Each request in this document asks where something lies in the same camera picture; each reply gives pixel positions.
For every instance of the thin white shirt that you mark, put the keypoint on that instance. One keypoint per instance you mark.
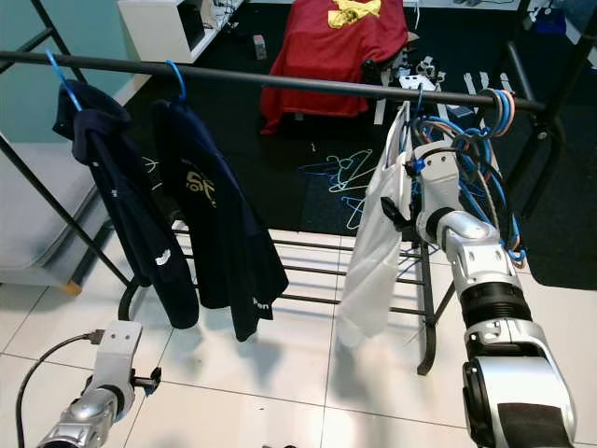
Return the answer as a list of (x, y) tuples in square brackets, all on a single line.
[(373, 252)]

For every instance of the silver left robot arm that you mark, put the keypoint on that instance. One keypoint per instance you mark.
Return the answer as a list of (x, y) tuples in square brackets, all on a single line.
[(79, 425)]

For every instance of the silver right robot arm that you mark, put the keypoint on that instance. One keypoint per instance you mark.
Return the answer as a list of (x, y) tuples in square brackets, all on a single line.
[(504, 308)]

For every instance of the blue plastic hanger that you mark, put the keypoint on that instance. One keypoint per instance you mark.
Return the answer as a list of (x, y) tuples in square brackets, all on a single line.
[(179, 79), (63, 82)]

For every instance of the bunch of spare hangers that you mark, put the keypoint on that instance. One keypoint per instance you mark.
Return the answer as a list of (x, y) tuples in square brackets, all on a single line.
[(499, 177)]

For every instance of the navy shirt with gold print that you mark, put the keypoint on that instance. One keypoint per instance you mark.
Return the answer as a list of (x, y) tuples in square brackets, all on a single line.
[(224, 243)]

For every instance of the plain navy shirt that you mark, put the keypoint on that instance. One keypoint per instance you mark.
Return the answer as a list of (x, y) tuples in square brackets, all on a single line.
[(131, 215)]

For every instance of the red shirt with yellow print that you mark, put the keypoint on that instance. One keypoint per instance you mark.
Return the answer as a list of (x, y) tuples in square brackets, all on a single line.
[(331, 61)]

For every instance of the black metal clothes rack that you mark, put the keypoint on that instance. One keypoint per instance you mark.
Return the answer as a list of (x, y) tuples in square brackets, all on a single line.
[(289, 82)]

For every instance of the black floor rug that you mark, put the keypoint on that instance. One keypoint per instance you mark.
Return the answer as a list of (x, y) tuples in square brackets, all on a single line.
[(457, 37)]

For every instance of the grey upholstered bench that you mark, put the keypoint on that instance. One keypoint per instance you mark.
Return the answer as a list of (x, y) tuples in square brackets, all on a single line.
[(28, 210)]

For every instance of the small grey box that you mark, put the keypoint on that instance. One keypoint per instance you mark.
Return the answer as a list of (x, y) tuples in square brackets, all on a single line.
[(259, 47)]

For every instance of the white cabinet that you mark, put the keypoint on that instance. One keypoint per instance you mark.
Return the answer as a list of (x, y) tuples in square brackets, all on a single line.
[(159, 28)]

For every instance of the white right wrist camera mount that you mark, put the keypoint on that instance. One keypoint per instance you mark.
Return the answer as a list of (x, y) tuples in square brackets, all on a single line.
[(440, 182)]

